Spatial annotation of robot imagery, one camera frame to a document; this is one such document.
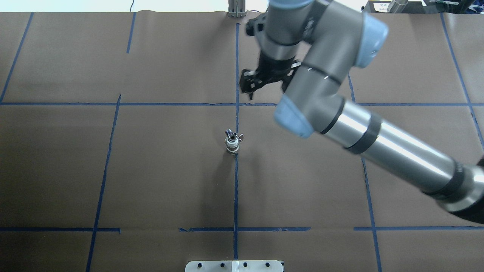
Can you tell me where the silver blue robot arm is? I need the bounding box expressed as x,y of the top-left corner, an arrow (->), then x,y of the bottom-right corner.
240,0 -> 483,224

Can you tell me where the white central pedestal column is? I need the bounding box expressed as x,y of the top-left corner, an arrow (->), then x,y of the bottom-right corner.
185,260 -> 285,272

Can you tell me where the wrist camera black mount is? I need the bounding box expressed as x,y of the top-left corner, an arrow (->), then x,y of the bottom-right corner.
245,12 -> 267,37

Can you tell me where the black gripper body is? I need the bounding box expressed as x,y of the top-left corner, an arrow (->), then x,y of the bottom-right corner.
257,51 -> 301,85

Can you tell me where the aluminium frame post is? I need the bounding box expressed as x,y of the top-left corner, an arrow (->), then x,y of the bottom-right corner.
227,0 -> 247,18

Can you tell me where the small metal pipe fitting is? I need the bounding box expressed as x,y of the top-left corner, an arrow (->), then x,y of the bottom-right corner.
225,129 -> 244,144

